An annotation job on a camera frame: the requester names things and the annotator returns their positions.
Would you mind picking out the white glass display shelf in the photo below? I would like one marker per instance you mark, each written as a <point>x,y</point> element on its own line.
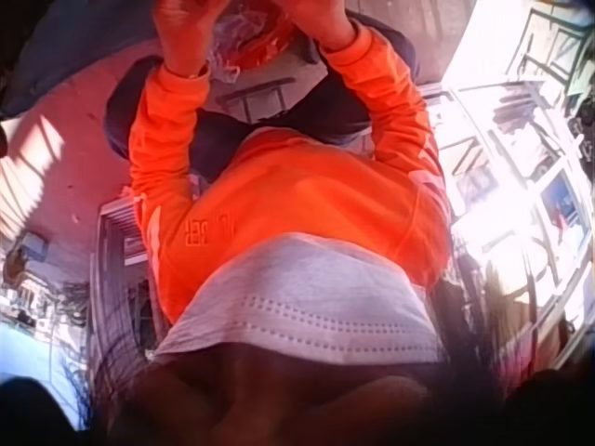
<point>525,153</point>

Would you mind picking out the person's right hand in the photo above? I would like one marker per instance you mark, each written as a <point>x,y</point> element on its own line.
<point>325,21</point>

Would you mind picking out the person's left hand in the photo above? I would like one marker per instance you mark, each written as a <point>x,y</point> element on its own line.
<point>183,37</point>

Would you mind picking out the orange plastic bag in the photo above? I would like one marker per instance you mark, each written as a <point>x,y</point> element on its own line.
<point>265,42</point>

